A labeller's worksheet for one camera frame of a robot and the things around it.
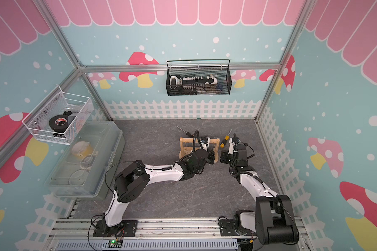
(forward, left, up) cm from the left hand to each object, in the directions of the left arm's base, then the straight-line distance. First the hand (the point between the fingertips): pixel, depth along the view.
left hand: (214, 150), depth 88 cm
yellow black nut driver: (+17, -11, -10) cm, 22 cm away
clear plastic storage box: (-14, +65, +3) cm, 67 cm away
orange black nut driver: (+22, +16, -12) cm, 30 cm away
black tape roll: (-1, +73, +22) cm, 77 cm away
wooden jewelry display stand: (+3, +16, +1) cm, 16 cm away
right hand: (+1, -5, -2) cm, 5 cm away
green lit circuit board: (-43, +48, -15) cm, 66 cm away
